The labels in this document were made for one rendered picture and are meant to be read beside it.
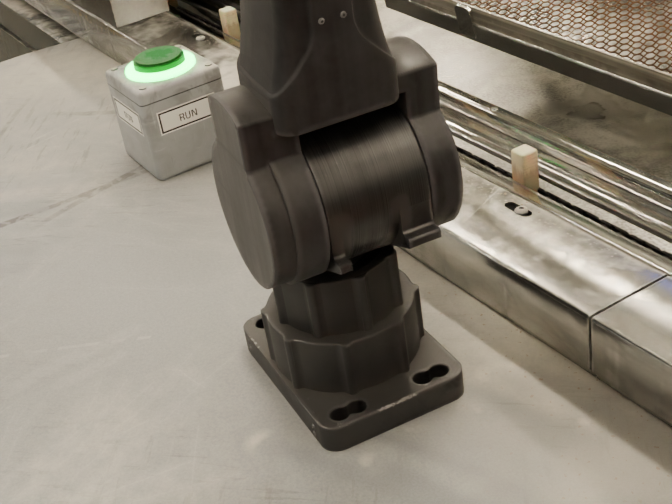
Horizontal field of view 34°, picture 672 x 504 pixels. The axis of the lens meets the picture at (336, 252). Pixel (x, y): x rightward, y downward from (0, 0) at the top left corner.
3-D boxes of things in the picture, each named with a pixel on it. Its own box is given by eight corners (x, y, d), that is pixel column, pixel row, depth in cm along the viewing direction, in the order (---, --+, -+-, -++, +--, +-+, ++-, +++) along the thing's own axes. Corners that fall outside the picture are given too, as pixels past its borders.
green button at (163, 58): (129, 75, 87) (124, 56, 87) (174, 59, 89) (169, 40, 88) (149, 89, 84) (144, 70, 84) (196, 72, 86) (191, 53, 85)
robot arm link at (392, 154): (367, 231, 63) (281, 263, 61) (343, 64, 57) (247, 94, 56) (449, 307, 56) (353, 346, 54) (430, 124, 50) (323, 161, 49)
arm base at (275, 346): (243, 343, 67) (330, 456, 57) (216, 229, 63) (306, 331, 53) (368, 293, 69) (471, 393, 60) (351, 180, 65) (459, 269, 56)
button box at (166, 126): (130, 189, 94) (97, 67, 88) (212, 156, 97) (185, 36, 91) (171, 224, 88) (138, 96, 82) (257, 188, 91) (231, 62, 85)
